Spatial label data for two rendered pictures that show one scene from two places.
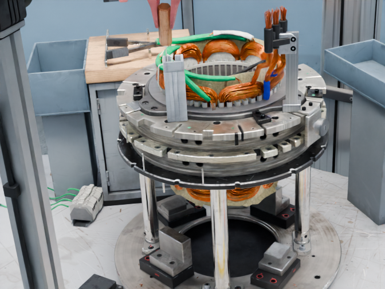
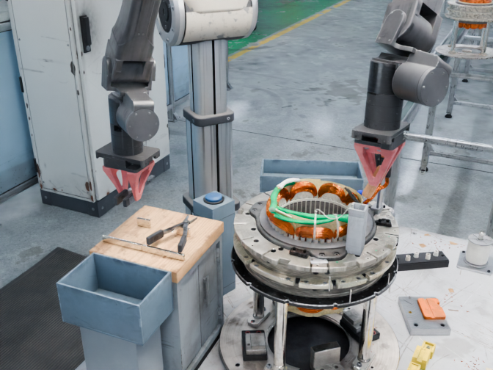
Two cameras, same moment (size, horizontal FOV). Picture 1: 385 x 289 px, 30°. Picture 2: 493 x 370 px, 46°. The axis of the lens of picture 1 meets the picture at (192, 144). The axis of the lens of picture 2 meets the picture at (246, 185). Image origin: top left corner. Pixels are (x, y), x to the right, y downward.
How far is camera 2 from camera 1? 1.15 m
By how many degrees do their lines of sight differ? 56
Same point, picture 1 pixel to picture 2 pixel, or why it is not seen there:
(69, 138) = (151, 349)
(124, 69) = (194, 253)
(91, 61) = (155, 263)
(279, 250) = (354, 313)
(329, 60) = (267, 181)
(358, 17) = (229, 148)
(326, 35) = (206, 169)
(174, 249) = (331, 357)
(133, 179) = (194, 349)
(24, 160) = not seen: outside the picture
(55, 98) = (155, 313)
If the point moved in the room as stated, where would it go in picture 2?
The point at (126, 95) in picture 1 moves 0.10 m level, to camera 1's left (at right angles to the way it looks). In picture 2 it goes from (293, 259) to (269, 290)
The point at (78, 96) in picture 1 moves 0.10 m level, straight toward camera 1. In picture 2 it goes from (168, 300) to (221, 310)
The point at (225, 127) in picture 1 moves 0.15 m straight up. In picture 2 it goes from (385, 238) to (394, 164)
